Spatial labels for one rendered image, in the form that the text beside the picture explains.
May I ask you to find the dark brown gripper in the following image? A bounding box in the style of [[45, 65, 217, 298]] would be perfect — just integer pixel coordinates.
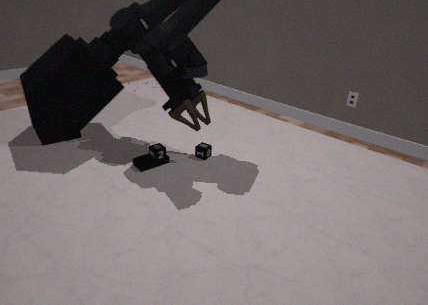
[[159, 73, 211, 131]]

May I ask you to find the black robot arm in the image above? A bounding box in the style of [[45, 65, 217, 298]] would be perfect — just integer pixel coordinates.
[[76, 0, 221, 96]]

